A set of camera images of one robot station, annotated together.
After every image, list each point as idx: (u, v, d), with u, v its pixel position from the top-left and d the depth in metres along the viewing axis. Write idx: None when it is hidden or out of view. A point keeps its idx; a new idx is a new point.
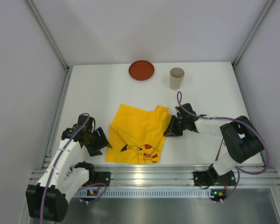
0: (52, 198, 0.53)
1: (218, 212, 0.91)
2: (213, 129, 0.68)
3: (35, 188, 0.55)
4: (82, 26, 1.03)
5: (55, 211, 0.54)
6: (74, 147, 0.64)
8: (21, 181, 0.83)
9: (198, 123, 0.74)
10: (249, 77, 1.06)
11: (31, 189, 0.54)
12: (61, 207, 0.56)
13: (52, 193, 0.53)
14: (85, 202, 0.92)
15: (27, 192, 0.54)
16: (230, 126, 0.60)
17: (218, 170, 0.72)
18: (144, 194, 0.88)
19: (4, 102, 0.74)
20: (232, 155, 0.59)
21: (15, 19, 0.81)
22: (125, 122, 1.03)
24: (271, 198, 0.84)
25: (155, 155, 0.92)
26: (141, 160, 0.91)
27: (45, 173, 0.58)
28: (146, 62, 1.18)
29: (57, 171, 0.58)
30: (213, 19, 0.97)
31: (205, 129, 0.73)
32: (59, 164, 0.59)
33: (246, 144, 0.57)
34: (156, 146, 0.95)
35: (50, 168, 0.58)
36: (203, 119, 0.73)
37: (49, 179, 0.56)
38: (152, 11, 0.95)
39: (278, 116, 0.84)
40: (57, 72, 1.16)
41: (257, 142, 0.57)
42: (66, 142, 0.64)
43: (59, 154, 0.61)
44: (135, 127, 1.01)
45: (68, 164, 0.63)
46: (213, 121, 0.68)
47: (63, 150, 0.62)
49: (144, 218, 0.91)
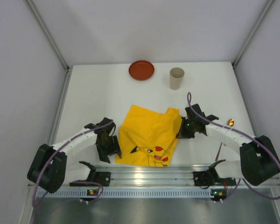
0: (58, 161, 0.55)
1: (218, 212, 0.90)
2: (227, 140, 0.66)
3: (47, 149, 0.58)
4: (82, 26, 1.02)
5: (52, 176, 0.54)
6: (92, 136, 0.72)
8: (21, 181, 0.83)
9: (210, 128, 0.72)
10: (249, 77, 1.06)
11: (43, 147, 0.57)
12: (59, 178, 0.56)
13: (59, 157, 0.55)
14: (85, 202, 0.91)
15: (39, 149, 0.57)
16: (250, 147, 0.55)
17: (220, 172, 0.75)
18: (144, 194, 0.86)
19: (4, 102, 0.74)
20: (246, 176, 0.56)
21: (15, 18, 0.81)
22: (134, 122, 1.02)
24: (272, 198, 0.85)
25: (165, 157, 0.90)
26: (151, 162, 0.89)
27: (60, 142, 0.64)
28: (146, 62, 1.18)
29: (71, 144, 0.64)
30: (213, 19, 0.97)
31: (217, 136, 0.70)
32: (76, 141, 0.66)
33: (263, 168, 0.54)
34: (167, 149, 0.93)
35: (66, 140, 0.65)
36: (215, 126, 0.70)
37: (62, 146, 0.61)
38: (152, 11, 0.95)
39: (278, 116, 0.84)
40: (57, 73, 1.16)
41: (274, 167, 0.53)
42: (86, 129, 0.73)
43: (77, 134, 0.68)
44: (144, 129, 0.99)
45: (80, 146, 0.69)
46: (229, 133, 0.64)
47: (83, 133, 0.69)
49: (144, 218, 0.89)
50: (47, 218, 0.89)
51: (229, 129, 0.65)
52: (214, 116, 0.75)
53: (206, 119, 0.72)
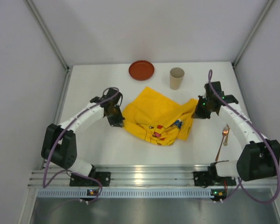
0: (66, 139, 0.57)
1: (218, 212, 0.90)
2: (236, 130, 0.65)
3: (54, 128, 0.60)
4: (82, 26, 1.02)
5: (64, 154, 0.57)
6: (98, 111, 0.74)
8: (21, 181, 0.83)
9: (224, 110, 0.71)
10: (249, 77, 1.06)
11: (51, 127, 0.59)
12: (71, 153, 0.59)
13: (68, 136, 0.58)
14: (85, 202, 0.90)
15: (47, 129, 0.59)
16: (256, 147, 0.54)
17: (219, 171, 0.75)
18: (144, 194, 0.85)
19: (4, 103, 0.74)
20: (239, 171, 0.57)
21: (15, 19, 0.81)
22: (146, 100, 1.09)
24: (271, 198, 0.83)
25: (164, 138, 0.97)
26: (148, 137, 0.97)
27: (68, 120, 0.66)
28: (146, 62, 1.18)
29: (79, 122, 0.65)
30: (213, 19, 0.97)
31: (228, 121, 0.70)
32: (82, 117, 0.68)
33: (259, 168, 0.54)
34: (167, 131, 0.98)
35: (73, 118, 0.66)
36: (230, 110, 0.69)
37: (70, 124, 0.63)
38: (152, 11, 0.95)
39: (278, 116, 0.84)
40: (57, 73, 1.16)
41: (269, 171, 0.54)
42: (92, 104, 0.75)
43: (84, 110, 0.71)
44: (151, 109, 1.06)
45: (87, 122, 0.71)
46: (242, 124, 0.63)
47: (89, 109, 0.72)
49: (144, 218, 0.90)
50: (47, 218, 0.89)
51: (243, 119, 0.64)
52: (235, 100, 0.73)
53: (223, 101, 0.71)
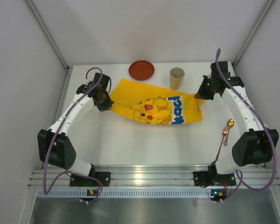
0: (61, 143, 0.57)
1: (218, 212, 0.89)
2: (236, 114, 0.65)
3: (46, 133, 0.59)
4: (82, 26, 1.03)
5: (62, 157, 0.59)
6: (87, 102, 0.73)
8: (21, 180, 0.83)
9: (227, 92, 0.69)
10: (249, 77, 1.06)
11: (42, 133, 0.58)
12: (68, 154, 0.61)
13: (61, 140, 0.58)
14: (85, 202, 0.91)
15: (38, 136, 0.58)
16: (255, 135, 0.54)
17: (218, 168, 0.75)
18: (144, 194, 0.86)
19: (4, 103, 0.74)
20: (234, 154, 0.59)
21: (15, 19, 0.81)
22: (134, 86, 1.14)
24: (271, 198, 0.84)
25: (152, 116, 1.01)
26: (136, 116, 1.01)
27: (58, 121, 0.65)
28: (146, 62, 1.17)
29: (69, 121, 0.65)
30: (213, 19, 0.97)
31: (230, 104, 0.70)
32: (71, 115, 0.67)
33: (253, 155, 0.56)
34: (156, 109, 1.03)
35: (62, 117, 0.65)
36: (234, 93, 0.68)
37: (60, 126, 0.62)
38: (152, 11, 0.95)
39: (278, 116, 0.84)
40: (57, 73, 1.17)
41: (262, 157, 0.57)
42: (79, 96, 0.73)
43: (72, 106, 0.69)
44: (143, 91, 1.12)
45: (78, 117, 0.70)
46: (244, 110, 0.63)
47: (77, 103, 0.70)
49: (144, 218, 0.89)
50: (47, 218, 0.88)
51: (246, 105, 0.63)
52: (241, 82, 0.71)
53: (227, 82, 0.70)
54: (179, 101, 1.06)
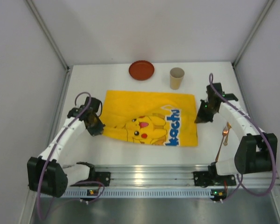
0: (52, 171, 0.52)
1: (218, 212, 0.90)
2: (234, 124, 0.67)
3: (36, 160, 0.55)
4: (82, 26, 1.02)
5: (53, 185, 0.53)
6: (79, 126, 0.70)
8: (21, 181, 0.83)
9: (223, 106, 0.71)
10: (249, 77, 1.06)
11: (31, 161, 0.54)
12: (60, 182, 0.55)
13: (52, 167, 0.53)
14: (85, 202, 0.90)
15: (28, 164, 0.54)
16: (253, 139, 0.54)
17: (219, 169, 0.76)
18: (144, 194, 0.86)
19: (4, 103, 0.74)
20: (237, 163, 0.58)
21: (15, 19, 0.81)
22: (128, 101, 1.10)
24: (272, 198, 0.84)
25: (146, 135, 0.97)
26: (130, 137, 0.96)
27: (48, 147, 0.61)
28: (146, 62, 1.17)
29: (59, 147, 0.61)
30: (213, 19, 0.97)
31: (227, 116, 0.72)
32: (62, 140, 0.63)
33: (255, 161, 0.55)
34: (151, 127, 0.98)
35: (53, 143, 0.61)
36: (230, 106, 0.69)
37: (51, 153, 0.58)
38: (152, 11, 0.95)
39: (278, 116, 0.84)
40: (57, 73, 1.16)
41: (266, 164, 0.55)
42: (70, 120, 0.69)
43: (63, 130, 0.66)
44: (139, 104, 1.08)
45: (70, 142, 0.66)
46: (241, 119, 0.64)
47: (68, 127, 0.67)
49: (144, 218, 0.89)
50: (47, 218, 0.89)
51: (241, 115, 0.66)
52: (235, 98, 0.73)
53: (223, 97, 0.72)
54: (178, 122, 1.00)
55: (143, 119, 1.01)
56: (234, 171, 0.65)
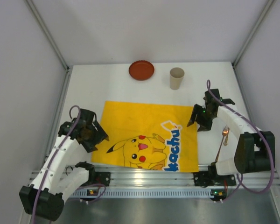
0: (45, 201, 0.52)
1: (218, 211, 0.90)
2: (232, 126, 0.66)
3: (28, 189, 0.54)
4: (82, 26, 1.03)
5: (49, 212, 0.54)
6: (71, 145, 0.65)
8: (20, 181, 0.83)
9: (221, 109, 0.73)
10: (249, 77, 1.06)
11: (24, 191, 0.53)
12: (55, 207, 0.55)
13: (45, 198, 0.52)
14: (85, 202, 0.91)
15: (20, 194, 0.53)
16: (250, 136, 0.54)
17: (218, 169, 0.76)
18: (144, 194, 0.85)
19: (3, 102, 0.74)
20: (237, 163, 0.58)
21: (15, 18, 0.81)
22: (128, 114, 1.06)
24: (271, 198, 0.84)
25: (144, 158, 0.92)
26: (127, 163, 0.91)
27: (39, 173, 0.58)
28: (146, 62, 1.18)
29: (51, 173, 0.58)
30: (213, 19, 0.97)
31: (225, 120, 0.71)
32: (54, 165, 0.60)
33: (255, 160, 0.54)
34: (150, 150, 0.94)
35: (45, 169, 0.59)
36: (227, 109, 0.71)
37: (42, 182, 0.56)
38: (152, 11, 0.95)
39: (278, 116, 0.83)
40: (57, 73, 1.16)
41: (266, 162, 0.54)
42: (62, 138, 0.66)
43: (53, 153, 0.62)
44: (139, 121, 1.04)
45: (63, 164, 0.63)
46: (237, 119, 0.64)
47: (59, 148, 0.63)
49: (144, 219, 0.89)
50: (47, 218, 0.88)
51: (238, 115, 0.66)
52: (232, 101, 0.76)
53: (220, 101, 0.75)
54: (178, 147, 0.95)
55: (143, 141, 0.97)
56: (234, 171, 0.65)
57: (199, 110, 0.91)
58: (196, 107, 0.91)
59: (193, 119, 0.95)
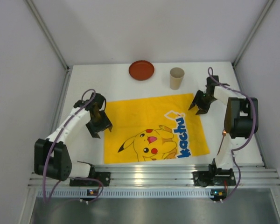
0: (59, 152, 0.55)
1: (217, 211, 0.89)
2: (225, 98, 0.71)
3: (43, 142, 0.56)
4: (83, 26, 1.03)
5: (59, 166, 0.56)
6: (85, 115, 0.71)
8: (21, 181, 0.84)
9: (216, 89, 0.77)
10: (249, 77, 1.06)
11: (39, 142, 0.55)
12: (66, 164, 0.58)
13: (59, 148, 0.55)
14: (85, 202, 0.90)
15: (35, 145, 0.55)
16: (236, 100, 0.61)
17: (217, 161, 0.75)
18: (144, 194, 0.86)
19: (4, 103, 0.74)
20: (226, 126, 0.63)
21: (15, 19, 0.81)
22: (130, 112, 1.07)
24: (271, 198, 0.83)
25: (157, 150, 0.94)
26: (141, 158, 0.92)
27: (55, 131, 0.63)
28: (146, 62, 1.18)
29: (66, 130, 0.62)
30: (213, 19, 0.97)
31: (220, 96, 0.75)
32: (69, 125, 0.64)
33: (239, 121, 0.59)
34: (160, 141, 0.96)
35: (60, 128, 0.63)
36: (222, 87, 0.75)
37: (58, 136, 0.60)
38: (152, 11, 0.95)
39: (278, 116, 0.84)
40: (57, 73, 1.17)
41: (248, 123, 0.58)
42: (77, 109, 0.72)
43: (69, 117, 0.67)
44: (142, 116, 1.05)
45: (76, 129, 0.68)
46: (229, 92, 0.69)
47: (74, 115, 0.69)
49: (144, 218, 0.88)
50: (47, 218, 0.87)
51: (230, 90, 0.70)
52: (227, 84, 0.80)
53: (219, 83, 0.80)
54: (185, 133, 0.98)
55: (151, 134, 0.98)
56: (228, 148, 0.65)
57: (200, 95, 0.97)
58: (199, 92, 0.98)
59: (194, 102, 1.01)
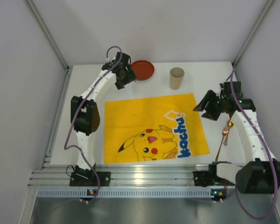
0: (91, 108, 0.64)
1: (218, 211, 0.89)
2: (243, 138, 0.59)
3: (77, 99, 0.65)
4: (83, 26, 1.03)
5: (89, 120, 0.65)
6: (112, 78, 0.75)
8: (21, 181, 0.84)
9: (237, 115, 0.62)
10: (249, 77, 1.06)
11: (74, 98, 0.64)
12: (95, 120, 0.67)
13: (91, 105, 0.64)
14: (85, 202, 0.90)
15: (71, 100, 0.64)
16: (260, 167, 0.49)
17: (219, 172, 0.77)
18: (144, 194, 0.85)
19: (3, 103, 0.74)
20: (238, 181, 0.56)
21: (15, 19, 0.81)
22: (130, 112, 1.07)
24: (271, 198, 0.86)
25: (157, 150, 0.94)
26: (141, 158, 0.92)
27: (87, 90, 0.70)
28: (146, 62, 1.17)
29: (96, 91, 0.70)
30: (213, 19, 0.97)
31: (237, 126, 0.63)
32: (99, 86, 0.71)
33: (256, 187, 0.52)
34: (160, 141, 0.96)
35: (91, 87, 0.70)
36: (244, 117, 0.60)
37: (89, 94, 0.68)
38: (152, 11, 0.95)
39: (278, 116, 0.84)
40: (57, 73, 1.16)
41: (266, 188, 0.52)
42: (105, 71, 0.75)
43: (98, 79, 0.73)
44: (141, 116, 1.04)
45: (104, 90, 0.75)
46: (253, 137, 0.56)
47: (103, 77, 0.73)
49: (144, 218, 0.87)
50: (47, 218, 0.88)
51: (255, 132, 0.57)
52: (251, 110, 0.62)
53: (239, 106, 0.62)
54: (185, 133, 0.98)
55: (151, 134, 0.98)
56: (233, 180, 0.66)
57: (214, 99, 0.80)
58: (210, 93, 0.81)
59: (203, 107, 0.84)
